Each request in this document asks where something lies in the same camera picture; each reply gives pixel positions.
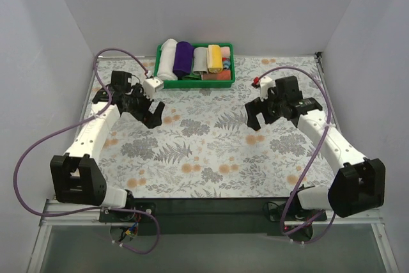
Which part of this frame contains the yellow towel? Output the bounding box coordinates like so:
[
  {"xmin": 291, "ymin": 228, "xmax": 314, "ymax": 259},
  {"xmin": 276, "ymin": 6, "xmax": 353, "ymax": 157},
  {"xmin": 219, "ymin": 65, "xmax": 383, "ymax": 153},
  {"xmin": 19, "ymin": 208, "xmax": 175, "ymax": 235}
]
[{"xmin": 207, "ymin": 45, "xmax": 223, "ymax": 74}]

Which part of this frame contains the grey towel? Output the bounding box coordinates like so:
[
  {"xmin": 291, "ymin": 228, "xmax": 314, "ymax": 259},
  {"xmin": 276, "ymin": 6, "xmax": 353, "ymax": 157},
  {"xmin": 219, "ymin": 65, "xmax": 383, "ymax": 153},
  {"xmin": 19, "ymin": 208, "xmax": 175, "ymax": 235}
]
[{"xmin": 192, "ymin": 47, "xmax": 208, "ymax": 75}]

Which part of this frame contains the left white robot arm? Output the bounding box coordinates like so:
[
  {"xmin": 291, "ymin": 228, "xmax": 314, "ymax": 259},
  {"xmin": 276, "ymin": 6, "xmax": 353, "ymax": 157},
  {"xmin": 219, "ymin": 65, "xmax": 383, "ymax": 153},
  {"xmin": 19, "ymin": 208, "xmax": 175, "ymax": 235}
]
[{"xmin": 50, "ymin": 71, "xmax": 165, "ymax": 208}]

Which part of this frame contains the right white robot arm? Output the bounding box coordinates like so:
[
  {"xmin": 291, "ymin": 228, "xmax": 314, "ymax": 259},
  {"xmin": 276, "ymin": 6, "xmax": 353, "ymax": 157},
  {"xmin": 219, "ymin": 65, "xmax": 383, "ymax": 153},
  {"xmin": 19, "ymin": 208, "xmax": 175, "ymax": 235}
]
[{"xmin": 245, "ymin": 76, "xmax": 385, "ymax": 217}]

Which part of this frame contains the green plastic tray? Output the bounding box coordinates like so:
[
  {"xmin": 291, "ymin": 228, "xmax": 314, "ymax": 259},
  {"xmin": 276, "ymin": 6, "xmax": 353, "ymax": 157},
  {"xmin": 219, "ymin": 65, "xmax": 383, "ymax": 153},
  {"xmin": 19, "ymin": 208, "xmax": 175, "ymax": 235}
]
[{"xmin": 164, "ymin": 42, "xmax": 236, "ymax": 89}]

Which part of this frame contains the white rolled towel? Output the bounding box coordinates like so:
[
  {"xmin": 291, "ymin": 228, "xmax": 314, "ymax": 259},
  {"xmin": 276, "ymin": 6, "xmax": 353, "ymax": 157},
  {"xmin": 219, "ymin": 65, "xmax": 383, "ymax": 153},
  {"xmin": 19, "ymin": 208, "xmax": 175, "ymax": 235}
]
[{"xmin": 157, "ymin": 38, "xmax": 178, "ymax": 81}]

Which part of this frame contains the brown rolled towel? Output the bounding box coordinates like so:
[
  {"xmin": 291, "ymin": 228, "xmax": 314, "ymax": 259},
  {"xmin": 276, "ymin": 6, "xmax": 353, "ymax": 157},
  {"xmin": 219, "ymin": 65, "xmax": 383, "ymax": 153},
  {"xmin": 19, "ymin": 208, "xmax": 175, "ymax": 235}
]
[{"xmin": 201, "ymin": 70, "xmax": 231, "ymax": 81}]

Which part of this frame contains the green rolled towel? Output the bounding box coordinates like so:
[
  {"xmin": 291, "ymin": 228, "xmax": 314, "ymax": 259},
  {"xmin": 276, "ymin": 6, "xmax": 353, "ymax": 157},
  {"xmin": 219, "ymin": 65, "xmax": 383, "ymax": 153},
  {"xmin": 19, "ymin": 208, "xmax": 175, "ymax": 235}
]
[{"xmin": 181, "ymin": 74, "xmax": 202, "ymax": 81}]

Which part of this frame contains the purple rolled towel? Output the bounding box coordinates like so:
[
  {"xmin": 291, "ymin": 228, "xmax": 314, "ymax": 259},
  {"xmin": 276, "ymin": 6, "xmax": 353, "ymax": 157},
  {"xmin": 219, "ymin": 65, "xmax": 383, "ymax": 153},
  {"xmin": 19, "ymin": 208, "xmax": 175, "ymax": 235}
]
[{"xmin": 173, "ymin": 41, "xmax": 194, "ymax": 79}]

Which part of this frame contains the floral table mat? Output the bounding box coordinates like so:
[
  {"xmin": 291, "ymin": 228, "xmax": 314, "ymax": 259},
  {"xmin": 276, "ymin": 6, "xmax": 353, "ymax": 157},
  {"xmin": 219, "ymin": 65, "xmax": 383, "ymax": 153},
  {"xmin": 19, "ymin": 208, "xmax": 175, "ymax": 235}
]
[{"xmin": 98, "ymin": 56, "xmax": 334, "ymax": 198}]

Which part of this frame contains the blue patterned rolled towel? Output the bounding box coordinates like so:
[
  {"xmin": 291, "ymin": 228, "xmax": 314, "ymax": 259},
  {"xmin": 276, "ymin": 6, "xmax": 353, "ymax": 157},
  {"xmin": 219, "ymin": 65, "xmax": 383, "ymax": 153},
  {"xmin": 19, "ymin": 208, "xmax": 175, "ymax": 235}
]
[{"xmin": 222, "ymin": 58, "xmax": 231, "ymax": 70}]

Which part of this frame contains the pink rolled towel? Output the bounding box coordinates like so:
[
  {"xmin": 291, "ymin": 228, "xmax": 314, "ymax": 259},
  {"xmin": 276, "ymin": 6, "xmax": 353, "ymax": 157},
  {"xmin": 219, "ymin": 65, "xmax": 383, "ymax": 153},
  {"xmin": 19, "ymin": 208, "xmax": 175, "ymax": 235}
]
[{"xmin": 220, "ymin": 46, "xmax": 231, "ymax": 59}]

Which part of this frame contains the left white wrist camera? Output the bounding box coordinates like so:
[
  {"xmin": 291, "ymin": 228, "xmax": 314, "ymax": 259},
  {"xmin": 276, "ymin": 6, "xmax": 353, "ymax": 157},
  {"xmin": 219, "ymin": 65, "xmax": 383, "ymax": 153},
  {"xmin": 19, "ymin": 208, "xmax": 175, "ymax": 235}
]
[{"xmin": 142, "ymin": 77, "xmax": 164, "ymax": 99}]

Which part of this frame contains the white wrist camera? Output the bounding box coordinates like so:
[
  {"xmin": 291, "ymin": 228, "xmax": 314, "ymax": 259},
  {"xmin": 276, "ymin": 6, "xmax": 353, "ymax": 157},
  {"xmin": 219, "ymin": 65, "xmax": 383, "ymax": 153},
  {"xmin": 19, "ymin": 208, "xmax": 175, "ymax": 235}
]
[
  {"xmin": 259, "ymin": 76, "xmax": 275, "ymax": 101},
  {"xmin": 142, "ymin": 77, "xmax": 164, "ymax": 99}
]

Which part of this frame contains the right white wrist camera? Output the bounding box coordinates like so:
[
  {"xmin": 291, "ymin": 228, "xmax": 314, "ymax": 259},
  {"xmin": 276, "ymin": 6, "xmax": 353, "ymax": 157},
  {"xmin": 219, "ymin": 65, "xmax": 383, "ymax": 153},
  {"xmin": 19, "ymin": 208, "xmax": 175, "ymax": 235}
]
[{"xmin": 259, "ymin": 76, "xmax": 275, "ymax": 101}]

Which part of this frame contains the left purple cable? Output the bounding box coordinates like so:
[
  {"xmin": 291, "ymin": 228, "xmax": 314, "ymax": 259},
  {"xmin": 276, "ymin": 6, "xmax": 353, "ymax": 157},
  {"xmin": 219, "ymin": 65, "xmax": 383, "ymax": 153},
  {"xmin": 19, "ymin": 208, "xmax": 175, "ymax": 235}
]
[{"xmin": 14, "ymin": 48, "xmax": 162, "ymax": 254}]

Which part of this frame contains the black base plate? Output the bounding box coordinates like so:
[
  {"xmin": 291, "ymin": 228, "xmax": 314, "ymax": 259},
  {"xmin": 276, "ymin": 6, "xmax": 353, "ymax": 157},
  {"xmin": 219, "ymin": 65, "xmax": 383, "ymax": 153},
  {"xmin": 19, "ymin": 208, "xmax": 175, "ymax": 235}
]
[{"xmin": 99, "ymin": 198, "xmax": 328, "ymax": 237}]

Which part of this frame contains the aluminium frame rail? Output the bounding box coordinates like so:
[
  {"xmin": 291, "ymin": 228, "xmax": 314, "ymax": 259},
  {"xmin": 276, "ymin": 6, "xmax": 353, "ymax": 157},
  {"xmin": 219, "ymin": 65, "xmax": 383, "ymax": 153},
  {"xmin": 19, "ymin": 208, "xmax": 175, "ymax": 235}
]
[{"xmin": 28, "ymin": 201, "xmax": 399, "ymax": 272}]

